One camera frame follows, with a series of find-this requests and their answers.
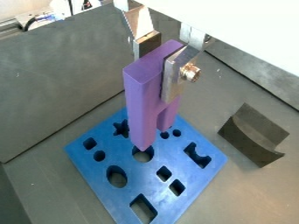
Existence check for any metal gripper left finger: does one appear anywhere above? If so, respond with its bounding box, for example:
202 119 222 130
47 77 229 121
123 5 162 60

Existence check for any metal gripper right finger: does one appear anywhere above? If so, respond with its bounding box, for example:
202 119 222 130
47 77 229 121
161 23 215 103

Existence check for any purple double-square peg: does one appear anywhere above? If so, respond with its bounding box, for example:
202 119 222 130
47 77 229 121
123 40 183 151

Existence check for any dark curved foam piece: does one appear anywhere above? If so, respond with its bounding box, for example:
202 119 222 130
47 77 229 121
219 103 290 168

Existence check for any blue shape-sorting block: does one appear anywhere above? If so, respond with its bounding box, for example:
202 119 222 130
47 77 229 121
64 109 227 224

